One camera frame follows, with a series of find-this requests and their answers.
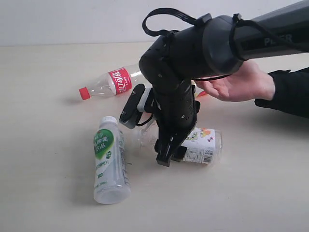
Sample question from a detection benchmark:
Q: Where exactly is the white green label drink bottle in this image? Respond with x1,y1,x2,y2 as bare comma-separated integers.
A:
93,116,131,204

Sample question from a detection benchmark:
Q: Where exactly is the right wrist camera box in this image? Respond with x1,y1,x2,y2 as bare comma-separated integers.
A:
119,84,155,129

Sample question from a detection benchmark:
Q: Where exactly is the person's open bare hand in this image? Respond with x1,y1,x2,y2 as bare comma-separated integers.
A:
196,60,275,102

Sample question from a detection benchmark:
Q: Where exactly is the black sleeved forearm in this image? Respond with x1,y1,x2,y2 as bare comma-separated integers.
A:
254,68,309,118

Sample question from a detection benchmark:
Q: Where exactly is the clear cola bottle red label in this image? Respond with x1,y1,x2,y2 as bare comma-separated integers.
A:
79,64,148,100

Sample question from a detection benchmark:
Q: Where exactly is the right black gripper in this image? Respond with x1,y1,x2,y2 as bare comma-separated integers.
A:
154,81,197,167

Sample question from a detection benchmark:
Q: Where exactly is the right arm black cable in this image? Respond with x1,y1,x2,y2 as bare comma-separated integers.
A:
141,7,242,38

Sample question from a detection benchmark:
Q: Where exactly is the yellow tea bottle red cap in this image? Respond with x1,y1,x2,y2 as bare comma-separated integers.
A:
191,81,207,98

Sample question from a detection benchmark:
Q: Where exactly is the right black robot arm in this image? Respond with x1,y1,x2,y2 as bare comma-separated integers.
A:
139,0,309,166

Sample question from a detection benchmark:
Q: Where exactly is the clear bottle butterfly label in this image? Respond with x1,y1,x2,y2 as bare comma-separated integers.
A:
131,125,222,165

